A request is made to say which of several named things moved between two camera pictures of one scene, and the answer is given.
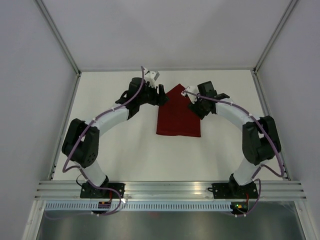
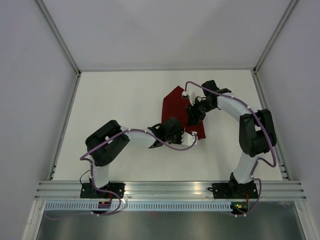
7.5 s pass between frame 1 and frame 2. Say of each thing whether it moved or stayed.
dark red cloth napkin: stayed
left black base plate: stayed
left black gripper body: moved
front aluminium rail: stayed
